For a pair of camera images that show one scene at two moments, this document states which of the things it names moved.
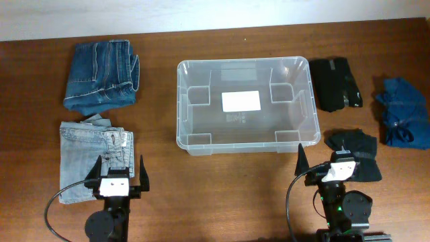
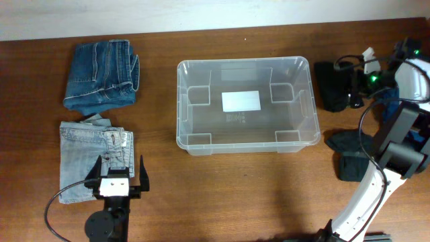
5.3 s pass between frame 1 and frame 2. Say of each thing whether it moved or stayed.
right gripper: moved
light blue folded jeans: stayed
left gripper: stayed
